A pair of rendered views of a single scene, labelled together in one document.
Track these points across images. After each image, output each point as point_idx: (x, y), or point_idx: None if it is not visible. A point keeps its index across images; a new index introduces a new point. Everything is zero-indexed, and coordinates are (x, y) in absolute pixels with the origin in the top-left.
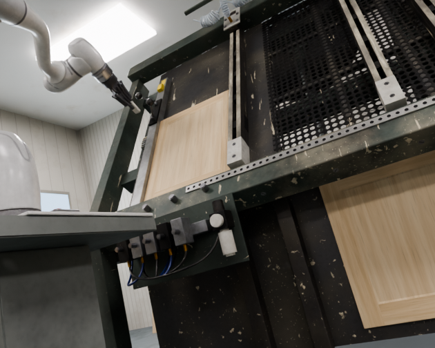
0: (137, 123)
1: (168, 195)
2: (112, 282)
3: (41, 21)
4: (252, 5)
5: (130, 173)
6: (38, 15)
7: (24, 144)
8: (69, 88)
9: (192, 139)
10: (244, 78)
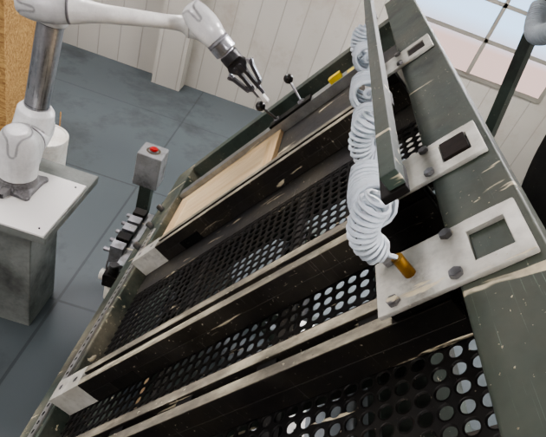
0: None
1: (161, 218)
2: None
3: (96, 17)
4: (412, 73)
5: None
6: (93, 12)
7: (17, 146)
8: None
9: (221, 191)
10: (264, 190)
